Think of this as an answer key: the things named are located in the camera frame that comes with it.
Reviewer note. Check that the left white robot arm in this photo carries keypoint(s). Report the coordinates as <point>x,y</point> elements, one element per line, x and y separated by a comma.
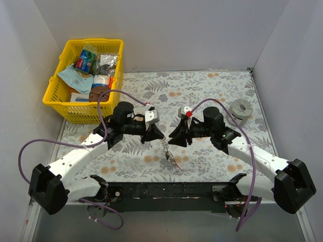
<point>52,186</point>

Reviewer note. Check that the yellow plastic basket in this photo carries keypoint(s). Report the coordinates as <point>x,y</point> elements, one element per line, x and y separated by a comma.
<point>58,93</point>

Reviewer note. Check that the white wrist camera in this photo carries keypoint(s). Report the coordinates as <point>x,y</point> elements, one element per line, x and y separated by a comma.
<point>185,114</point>
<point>151,116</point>

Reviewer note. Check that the grey paper wrapped roll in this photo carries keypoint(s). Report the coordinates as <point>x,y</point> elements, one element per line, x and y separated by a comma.
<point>241,110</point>

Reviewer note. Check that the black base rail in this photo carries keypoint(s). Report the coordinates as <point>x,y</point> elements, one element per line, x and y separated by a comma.
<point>174,196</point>

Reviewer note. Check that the light blue paper pouch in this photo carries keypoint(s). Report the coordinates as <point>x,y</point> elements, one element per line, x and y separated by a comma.
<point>77,80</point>

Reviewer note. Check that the green snack packet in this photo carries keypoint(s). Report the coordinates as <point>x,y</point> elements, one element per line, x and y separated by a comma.
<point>89,52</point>

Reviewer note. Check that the floral table mat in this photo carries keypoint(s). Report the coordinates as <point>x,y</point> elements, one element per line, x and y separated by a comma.
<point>131,161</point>

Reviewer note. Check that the silver foil bag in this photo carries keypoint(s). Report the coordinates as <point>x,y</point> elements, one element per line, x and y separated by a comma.
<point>107,64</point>

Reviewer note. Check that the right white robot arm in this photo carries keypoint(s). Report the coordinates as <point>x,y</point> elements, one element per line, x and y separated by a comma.
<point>290,184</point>

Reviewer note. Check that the white blue box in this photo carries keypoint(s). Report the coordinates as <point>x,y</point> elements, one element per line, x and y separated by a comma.
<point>77,97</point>

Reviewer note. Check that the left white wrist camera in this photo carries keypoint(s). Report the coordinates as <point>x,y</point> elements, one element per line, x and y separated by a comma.
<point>151,116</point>

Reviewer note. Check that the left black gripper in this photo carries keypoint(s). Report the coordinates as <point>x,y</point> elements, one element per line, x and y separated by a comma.
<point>147,132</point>

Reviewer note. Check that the red blue snack pack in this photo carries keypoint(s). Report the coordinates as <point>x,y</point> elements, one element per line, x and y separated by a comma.
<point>83,65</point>

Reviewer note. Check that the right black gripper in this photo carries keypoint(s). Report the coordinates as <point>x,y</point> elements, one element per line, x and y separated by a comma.
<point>186,133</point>

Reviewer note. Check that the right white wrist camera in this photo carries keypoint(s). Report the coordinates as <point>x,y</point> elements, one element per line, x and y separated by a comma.
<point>185,114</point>

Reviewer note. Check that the metal disc keyring holder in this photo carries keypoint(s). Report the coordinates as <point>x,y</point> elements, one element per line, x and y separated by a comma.
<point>168,155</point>

